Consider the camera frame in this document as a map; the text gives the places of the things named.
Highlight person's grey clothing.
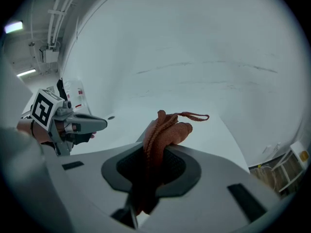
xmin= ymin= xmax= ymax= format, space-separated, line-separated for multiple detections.
xmin=0 ymin=54 xmax=73 ymax=233

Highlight clear plastic container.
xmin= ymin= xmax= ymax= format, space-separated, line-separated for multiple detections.
xmin=63 ymin=80 xmax=86 ymax=112

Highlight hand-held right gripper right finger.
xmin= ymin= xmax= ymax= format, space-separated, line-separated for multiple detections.
xmin=139 ymin=143 xmax=294 ymax=233

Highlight long tube ceiling light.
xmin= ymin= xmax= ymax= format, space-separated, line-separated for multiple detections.
xmin=16 ymin=68 xmax=36 ymax=78

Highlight white wall junction box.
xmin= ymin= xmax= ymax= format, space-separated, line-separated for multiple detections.
xmin=44 ymin=50 xmax=60 ymax=64

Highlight black object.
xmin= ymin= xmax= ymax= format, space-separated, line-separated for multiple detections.
xmin=56 ymin=79 xmax=69 ymax=101

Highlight orange-brown cloth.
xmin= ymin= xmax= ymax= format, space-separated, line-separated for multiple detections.
xmin=135 ymin=110 xmax=210 ymax=216

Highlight person's left hand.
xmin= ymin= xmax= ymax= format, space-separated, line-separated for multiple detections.
xmin=55 ymin=121 xmax=97 ymax=140

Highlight white metal frame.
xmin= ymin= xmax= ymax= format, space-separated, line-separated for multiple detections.
xmin=271 ymin=141 xmax=310 ymax=193

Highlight person's left forearm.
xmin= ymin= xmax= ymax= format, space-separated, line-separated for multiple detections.
xmin=16 ymin=117 xmax=53 ymax=145

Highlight square ceiling light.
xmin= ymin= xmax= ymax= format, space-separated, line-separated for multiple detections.
xmin=4 ymin=20 xmax=24 ymax=34

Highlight white cable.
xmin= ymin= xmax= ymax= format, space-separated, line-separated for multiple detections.
xmin=259 ymin=165 xmax=278 ymax=192

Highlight white ceiling pipes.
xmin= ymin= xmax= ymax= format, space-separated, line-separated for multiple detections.
xmin=47 ymin=0 xmax=82 ymax=46

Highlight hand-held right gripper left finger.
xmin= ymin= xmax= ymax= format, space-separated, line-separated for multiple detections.
xmin=45 ymin=119 xmax=156 ymax=233

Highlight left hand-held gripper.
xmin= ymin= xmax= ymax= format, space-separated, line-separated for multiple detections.
xmin=29 ymin=88 xmax=108 ymax=156

